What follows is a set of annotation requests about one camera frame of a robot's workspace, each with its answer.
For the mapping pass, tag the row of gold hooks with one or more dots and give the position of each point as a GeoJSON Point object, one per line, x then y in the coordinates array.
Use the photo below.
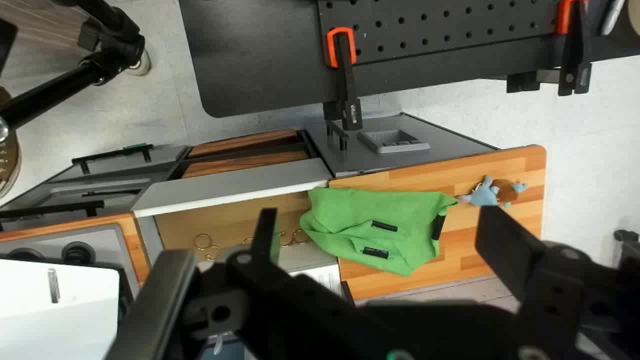
{"type": "Point", "coordinates": [202, 241]}

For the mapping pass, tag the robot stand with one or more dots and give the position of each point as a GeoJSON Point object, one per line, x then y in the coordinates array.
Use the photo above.
{"type": "Point", "coordinates": [260, 55]}

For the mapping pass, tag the orange and black clamp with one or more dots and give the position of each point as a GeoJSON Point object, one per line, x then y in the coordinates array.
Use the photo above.
{"type": "Point", "coordinates": [345, 75]}
{"type": "Point", "coordinates": [575, 55]}

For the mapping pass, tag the stove knob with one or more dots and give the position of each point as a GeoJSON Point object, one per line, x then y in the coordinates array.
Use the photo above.
{"type": "Point", "coordinates": [78, 253]}
{"type": "Point", "coordinates": [25, 254]}

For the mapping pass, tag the white appliance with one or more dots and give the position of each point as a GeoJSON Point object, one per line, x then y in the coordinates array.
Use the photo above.
{"type": "Point", "coordinates": [50, 320]}

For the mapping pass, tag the green cloth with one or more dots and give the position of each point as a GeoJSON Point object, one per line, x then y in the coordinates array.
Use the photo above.
{"type": "Point", "coordinates": [350, 220]}

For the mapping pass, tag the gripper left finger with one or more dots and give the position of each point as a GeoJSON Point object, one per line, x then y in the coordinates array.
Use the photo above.
{"type": "Point", "coordinates": [265, 280]}

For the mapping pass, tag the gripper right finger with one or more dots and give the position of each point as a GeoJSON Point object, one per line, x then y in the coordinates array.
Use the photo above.
{"type": "Point", "coordinates": [550, 280]}

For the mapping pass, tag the blue and brown plush toy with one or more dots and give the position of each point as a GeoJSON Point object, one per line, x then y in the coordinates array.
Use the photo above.
{"type": "Point", "coordinates": [484, 195]}

